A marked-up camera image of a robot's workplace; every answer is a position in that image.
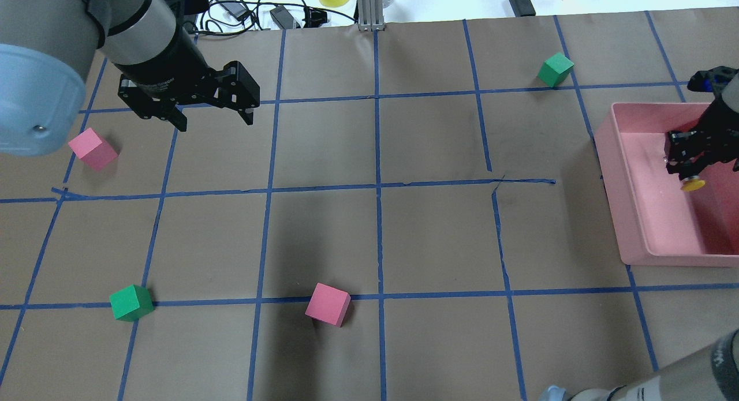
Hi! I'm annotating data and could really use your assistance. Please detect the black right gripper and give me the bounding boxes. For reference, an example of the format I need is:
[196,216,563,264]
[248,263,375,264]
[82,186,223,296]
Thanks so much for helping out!
[665,98,738,182]

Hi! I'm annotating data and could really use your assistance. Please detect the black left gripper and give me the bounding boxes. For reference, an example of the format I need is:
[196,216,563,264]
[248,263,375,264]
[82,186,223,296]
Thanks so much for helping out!
[118,60,260,132]

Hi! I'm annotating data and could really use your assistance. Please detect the yellow push button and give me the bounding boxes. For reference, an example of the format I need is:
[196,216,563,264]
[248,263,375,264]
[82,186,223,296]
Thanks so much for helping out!
[681,178,706,192]

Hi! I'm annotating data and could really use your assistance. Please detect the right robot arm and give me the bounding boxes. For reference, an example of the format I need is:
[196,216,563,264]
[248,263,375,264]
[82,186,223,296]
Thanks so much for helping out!
[540,102,738,400]

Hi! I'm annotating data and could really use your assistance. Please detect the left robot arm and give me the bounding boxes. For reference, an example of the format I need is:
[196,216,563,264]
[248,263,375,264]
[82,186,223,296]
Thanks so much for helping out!
[1,0,260,156]

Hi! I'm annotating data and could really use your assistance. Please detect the pink plastic bin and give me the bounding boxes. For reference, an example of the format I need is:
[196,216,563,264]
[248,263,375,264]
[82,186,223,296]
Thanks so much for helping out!
[595,102,738,268]

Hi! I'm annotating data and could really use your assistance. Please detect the black power brick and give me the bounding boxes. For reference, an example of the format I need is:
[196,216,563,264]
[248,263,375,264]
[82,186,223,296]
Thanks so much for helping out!
[270,5,301,29]

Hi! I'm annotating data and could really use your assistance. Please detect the pink cube far side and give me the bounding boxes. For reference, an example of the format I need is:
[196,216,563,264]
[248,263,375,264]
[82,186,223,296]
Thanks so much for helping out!
[67,128,119,171]

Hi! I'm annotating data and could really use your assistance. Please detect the pink cube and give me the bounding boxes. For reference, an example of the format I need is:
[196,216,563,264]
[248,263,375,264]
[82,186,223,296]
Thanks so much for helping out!
[304,283,351,327]
[67,128,119,171]

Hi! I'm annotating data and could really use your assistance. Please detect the green cube near bin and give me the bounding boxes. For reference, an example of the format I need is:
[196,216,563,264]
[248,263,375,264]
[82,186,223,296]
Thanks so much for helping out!
[538,52,575,88]

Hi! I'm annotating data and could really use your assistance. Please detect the green cube near base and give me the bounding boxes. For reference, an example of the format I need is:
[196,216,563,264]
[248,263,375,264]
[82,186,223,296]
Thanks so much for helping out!
[109,284,155,322]

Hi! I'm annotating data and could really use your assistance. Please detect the pink cube near centre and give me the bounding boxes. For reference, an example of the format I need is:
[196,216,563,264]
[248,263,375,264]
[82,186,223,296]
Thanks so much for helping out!
[304,283,351,327]

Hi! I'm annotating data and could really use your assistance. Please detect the black power adapter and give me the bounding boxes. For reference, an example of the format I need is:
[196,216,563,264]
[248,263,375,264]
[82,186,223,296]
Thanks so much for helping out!
[507,0,536,17]

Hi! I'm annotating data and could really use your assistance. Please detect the aluminium frame post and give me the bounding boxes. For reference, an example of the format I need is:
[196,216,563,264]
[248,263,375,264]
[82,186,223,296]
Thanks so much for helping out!
[356,0,386,32]

